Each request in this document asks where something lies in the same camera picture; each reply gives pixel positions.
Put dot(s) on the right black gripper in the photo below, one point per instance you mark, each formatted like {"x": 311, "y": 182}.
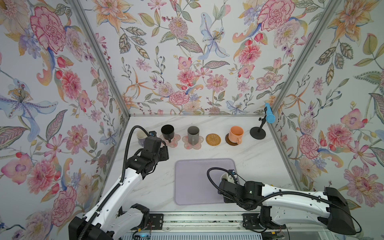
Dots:
{"x": 226, "y": 201}

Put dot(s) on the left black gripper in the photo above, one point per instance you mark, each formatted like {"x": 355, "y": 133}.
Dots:
{"x": 163, "y": 149}

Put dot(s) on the purple mug white inside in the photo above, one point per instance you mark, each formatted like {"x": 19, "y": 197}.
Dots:
{"x": 141, "y": 136}

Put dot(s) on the light blue mug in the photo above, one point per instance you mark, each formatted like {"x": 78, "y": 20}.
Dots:
{"x": 228, "y": 178}

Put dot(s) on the black mug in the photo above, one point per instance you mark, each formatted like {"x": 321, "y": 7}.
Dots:
{"x": 168, "y": 132}

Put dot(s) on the grey mug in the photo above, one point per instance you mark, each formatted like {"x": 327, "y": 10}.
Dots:
{"x": 193, "y": 135}

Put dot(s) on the brown wooden coaster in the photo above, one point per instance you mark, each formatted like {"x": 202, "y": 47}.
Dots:
{"x": 229, "y": 142}

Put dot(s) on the orange mug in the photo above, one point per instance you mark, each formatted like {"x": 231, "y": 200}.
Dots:
{"x": 236, "y": 134}

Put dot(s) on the woven rattan coaster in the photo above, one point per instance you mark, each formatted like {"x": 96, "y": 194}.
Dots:
{"x": 213, "y": 139}

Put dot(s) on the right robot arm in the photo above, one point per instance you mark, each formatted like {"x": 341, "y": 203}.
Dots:
{"x": 279, "y": 207}

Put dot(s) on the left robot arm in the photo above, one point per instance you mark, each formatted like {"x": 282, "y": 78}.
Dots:
{"x": 107, "y": 220}

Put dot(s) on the lavender tray mat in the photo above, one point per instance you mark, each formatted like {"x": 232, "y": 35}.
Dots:
{"x": 192, "y": 186}

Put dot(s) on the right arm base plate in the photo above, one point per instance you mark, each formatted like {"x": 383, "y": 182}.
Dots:
{"x": 260, "y": 223}

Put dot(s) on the aluminium front rail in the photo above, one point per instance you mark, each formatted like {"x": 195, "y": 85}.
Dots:
{"x": 215, "y": 222}

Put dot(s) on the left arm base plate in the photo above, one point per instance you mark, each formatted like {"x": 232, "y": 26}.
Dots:
{"x": 156, "y": 221}

